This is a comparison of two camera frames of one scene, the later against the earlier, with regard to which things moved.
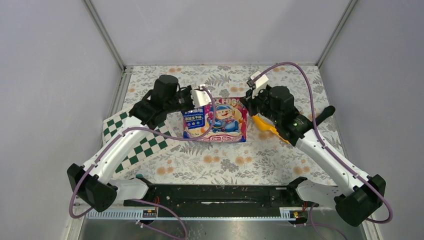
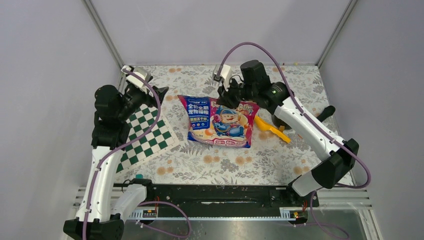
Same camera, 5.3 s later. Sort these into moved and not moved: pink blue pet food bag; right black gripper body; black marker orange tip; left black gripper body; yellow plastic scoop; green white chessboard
Moved: left black gripper body; right black gripper body
Not moved: green white chessboard; pink blue pet food bag; yellow plastic scoop; black marker orange tip
